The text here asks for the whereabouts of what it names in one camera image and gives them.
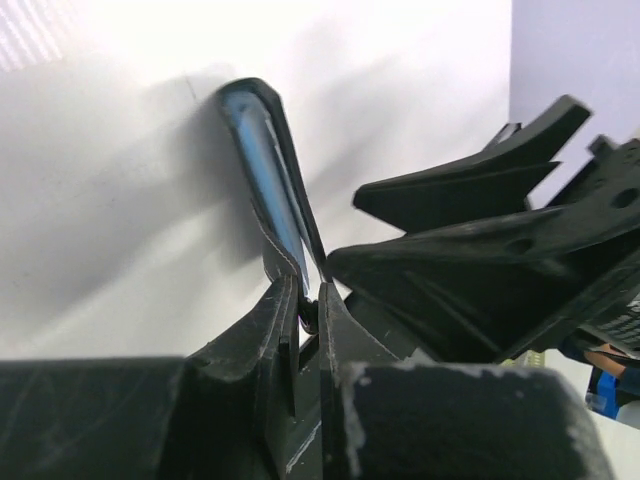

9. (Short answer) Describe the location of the black card holder wallet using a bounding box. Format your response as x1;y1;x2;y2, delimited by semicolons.
215;77;331;281

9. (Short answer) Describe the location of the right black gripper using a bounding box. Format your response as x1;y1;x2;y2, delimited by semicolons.
327;95;639;363

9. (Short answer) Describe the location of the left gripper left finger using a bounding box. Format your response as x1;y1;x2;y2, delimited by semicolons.
188;275;299;479

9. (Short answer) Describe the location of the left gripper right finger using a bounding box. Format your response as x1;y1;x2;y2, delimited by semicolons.
318;283;415;479

